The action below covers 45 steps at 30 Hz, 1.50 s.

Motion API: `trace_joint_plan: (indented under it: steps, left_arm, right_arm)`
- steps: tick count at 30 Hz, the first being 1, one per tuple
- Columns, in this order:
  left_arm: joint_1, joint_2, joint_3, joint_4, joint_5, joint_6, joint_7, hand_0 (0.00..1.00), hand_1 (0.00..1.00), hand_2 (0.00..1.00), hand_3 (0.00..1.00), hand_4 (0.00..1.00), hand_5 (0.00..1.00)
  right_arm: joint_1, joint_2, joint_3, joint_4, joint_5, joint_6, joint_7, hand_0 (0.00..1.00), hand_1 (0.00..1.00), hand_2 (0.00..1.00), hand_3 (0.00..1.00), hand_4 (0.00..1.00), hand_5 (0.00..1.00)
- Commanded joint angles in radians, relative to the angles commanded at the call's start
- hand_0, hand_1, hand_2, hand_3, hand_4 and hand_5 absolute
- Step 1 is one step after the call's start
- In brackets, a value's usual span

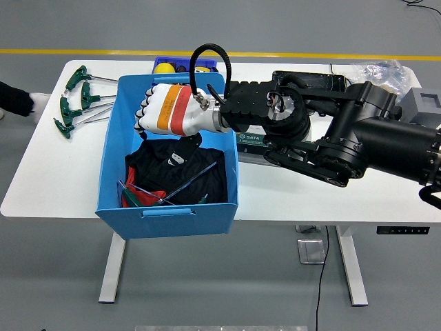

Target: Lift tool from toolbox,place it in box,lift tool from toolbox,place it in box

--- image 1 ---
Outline square metal floor plate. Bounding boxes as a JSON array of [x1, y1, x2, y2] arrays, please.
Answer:
[[297, 239, 327, 265]]

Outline clear plastic bag of parts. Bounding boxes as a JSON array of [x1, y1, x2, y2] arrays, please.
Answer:
[[358, 59, 413, 96]]

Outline large blue plastic storage box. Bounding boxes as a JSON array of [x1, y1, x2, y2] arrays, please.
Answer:
[[94, 72, 239, 239]]

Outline green grey wrench holder rack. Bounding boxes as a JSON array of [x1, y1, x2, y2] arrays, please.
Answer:
[[236, 126, 276, 163]]

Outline black rectangular tray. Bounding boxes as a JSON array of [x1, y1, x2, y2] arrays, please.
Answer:
[[271, 70, 348, 96]]

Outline black table control panel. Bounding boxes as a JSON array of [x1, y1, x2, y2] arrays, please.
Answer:
[[376, 225, 431, 235]]

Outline orange cloth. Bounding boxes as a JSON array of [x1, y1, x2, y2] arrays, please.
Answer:
[[121, 166, 167, 208]]

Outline grey foam block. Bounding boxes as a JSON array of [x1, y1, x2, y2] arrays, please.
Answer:
[[399, 87, 441, 124]]

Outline black cloth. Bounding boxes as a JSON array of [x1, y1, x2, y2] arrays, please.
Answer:
[[123, 137, 228, 206]]

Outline large green T-handle hex wrench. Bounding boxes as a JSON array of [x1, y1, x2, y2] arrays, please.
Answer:
[[116, 161, 218, 208]]

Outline black adapter cord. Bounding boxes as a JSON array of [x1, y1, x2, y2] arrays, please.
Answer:
[[329, 63, 352, 86]]

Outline black looped floor cable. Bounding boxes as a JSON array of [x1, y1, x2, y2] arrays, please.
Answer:
[[402, 0, 441, 17]]

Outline small dark blue bin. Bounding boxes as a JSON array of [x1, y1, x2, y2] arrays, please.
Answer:
[[152, 57, 218, 87]]

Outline person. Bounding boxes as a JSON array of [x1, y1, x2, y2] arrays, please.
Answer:
[[0, 81, 51, 124]]

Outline white table leg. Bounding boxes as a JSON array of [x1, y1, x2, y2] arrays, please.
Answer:
[[336, 225, 369, 307], [99, 231, 127, 304]]

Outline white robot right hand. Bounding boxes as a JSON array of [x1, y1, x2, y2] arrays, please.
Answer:
[[133, 82, 222, 170]]

